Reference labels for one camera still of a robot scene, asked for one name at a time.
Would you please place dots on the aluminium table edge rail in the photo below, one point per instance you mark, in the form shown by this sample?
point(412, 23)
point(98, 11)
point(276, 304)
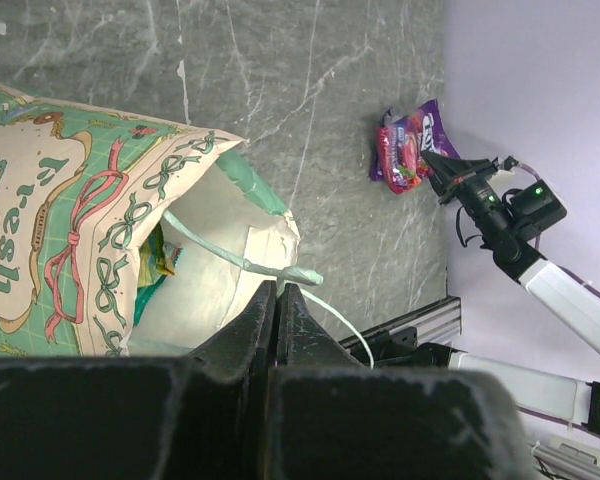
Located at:
point(421, 338)

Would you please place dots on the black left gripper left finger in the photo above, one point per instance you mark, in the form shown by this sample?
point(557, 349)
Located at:
point(179, 417)

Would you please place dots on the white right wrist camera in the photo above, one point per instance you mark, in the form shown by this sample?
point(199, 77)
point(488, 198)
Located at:
point(505, 166)

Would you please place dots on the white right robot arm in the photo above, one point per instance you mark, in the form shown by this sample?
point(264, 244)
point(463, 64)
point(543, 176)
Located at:
point(509, 227)

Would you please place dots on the teal candy packet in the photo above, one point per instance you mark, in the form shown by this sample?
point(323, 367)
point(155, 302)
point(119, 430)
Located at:
point(143, 296)

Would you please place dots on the red Fox's candy packet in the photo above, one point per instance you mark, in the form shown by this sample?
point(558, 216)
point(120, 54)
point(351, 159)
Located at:
point(398, 149)

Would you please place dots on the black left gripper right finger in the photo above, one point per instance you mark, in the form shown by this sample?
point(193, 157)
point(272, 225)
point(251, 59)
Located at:
point(329, 417)

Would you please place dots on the purple Fox's candy packet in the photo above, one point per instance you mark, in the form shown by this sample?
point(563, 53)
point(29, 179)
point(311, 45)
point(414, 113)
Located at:
point(435, 138)

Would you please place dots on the yellow green candy packet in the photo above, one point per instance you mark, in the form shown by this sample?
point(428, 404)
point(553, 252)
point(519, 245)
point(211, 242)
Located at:
point(158, 259)

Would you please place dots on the green illustrated paper bag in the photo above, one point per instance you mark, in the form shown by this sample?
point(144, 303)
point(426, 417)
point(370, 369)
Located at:
point(81, 189)

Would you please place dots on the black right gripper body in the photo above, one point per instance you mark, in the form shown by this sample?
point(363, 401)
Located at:
point(470, 186)

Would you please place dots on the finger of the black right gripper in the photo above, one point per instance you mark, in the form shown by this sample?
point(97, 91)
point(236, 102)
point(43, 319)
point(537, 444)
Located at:
point(448, 172)

